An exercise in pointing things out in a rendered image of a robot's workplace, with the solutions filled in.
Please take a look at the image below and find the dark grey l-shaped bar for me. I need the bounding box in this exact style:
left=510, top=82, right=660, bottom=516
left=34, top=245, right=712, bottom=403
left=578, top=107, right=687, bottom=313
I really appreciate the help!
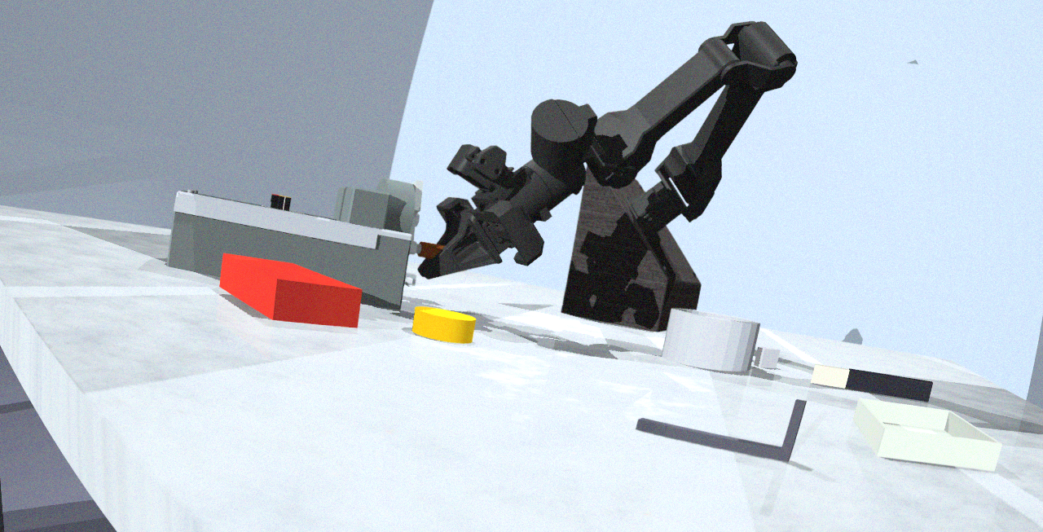
left=636, top=398, right=807, bottom=462

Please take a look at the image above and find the red rectangular block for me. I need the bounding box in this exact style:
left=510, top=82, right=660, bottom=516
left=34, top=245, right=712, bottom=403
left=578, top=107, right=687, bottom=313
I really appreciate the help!
left=219, top=253, right=362, bottom=328

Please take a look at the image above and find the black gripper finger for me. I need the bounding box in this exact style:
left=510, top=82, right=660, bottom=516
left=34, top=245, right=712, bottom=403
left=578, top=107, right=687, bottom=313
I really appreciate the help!
left=422, top=212, right=503, bottom=279
left=417, top=210, right=460, bottom=277

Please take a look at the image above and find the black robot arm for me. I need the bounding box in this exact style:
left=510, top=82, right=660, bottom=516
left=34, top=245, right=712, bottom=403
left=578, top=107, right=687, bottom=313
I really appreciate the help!
left=447, top=21, right=798, bottom=242

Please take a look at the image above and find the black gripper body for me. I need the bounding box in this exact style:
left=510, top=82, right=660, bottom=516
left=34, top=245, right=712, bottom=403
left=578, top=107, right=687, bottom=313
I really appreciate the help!
left=436, top=166, right=554, bottom=266

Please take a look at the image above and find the yellow short cylinder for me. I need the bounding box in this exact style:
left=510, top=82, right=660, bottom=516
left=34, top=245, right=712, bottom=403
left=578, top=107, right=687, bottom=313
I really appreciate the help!
left=412, top=306, right=476, bottom=344

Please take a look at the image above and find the grey cylinder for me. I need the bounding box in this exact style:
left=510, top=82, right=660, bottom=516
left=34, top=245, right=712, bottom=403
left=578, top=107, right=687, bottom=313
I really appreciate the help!
left=661, top=308, right=760, bottom=372

